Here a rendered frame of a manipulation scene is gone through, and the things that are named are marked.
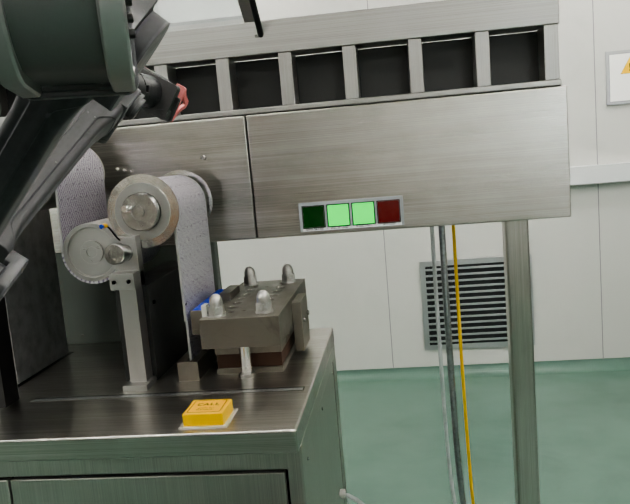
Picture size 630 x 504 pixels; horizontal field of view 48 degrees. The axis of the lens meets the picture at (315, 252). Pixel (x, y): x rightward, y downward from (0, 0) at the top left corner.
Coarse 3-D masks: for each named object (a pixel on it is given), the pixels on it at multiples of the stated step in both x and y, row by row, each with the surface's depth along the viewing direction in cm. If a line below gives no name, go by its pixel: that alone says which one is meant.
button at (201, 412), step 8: (200, 400) 124; (208, 400) 123; (216, 400) 123; (224, 400) 123; (192, 408) 120; (200, 408) 120; (208, 408) 119; (216, 408) 119; (224, 408) 119; (232, 408) 123; (184, 416) 118; (192, 416) 117; (200, 416) 117; (208, 416) 117; (216, 416) 117; (224, 416) 118; (184, 424) 118; (192, 424) 118; (200, 424) 118; (208, 424) 117; (216, 424) 117
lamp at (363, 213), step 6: (354, 204) 168; (360, 204) 168; (366, 204) 168; (372, 204) 168; (354, 210) 168; (360, 210) 168; (366, 210) 168; (372, 210) 168; (354, 216) 168; (360, 216) 168; (366, 216) 168; (372, 216) 168; (354, 222) 169; (360, 222) 169; (366, 222) 168; (372, 222) 168
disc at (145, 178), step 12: (132, 180) 140; (144, 180) 140; (156, 180) 139; (144, 192) 140; (168, 192) 140; (108, 204) 141; (108, 216) 142; (120, 228) 142; (168, 228) 141; (144, 240) 142; (156, 240) 141
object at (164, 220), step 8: (136, 184) 140; (144, 184) 139; (120, 192) 140; (128, 192) 140; (136, 192) 140; (152, 192) 140; (160, 192) 139; (120, 200) 140; (160, 200) 140; (120, 208) 141; (168, 208) 140; (120, 216) 141; (168, 216) 140; (120, 224) 141; (160, 224) 140; (128, 232) 141; (136, 232) 141; (144, 232) 141; (152, 232) 141; (160, 232) 140
